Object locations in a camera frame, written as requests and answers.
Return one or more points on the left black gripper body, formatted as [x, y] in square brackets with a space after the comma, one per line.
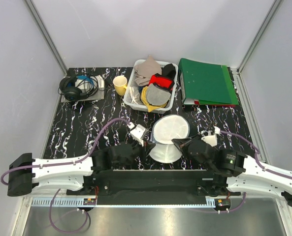
[138, 151]

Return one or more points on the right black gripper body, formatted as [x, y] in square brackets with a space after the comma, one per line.
[186, 153]

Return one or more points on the white mesh laundry bag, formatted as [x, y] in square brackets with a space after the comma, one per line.
[163, 132]

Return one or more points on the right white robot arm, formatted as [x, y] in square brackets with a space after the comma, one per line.
[259, 178]

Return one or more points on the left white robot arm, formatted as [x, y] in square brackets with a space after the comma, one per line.
[27, 174]

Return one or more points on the white plastic laundry basket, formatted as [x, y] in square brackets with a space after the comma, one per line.
[133, 91]

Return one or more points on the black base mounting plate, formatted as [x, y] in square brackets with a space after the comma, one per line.
[152, 187]

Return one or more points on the yellow garment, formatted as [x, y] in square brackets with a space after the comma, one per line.
[147, 104]

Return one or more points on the red and black garment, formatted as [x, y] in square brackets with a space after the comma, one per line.
[162, 82]

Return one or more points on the yellow mug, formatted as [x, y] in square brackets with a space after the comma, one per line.
[120, 84]

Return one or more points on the beige garment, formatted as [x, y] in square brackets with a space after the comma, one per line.
[146, 70]

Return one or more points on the silver tray with items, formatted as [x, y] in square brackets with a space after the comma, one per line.
[94, 88]

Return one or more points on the black headphones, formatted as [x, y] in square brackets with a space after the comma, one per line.
[72, 89]

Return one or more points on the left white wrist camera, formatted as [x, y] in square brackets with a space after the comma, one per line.
[138, 132]

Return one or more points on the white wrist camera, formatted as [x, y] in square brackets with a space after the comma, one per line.
[211, 138]
[138, 132]

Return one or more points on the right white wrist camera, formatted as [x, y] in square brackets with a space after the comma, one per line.
[211, 138]

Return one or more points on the green ring binder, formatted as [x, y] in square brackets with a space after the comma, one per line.
[206, 84]

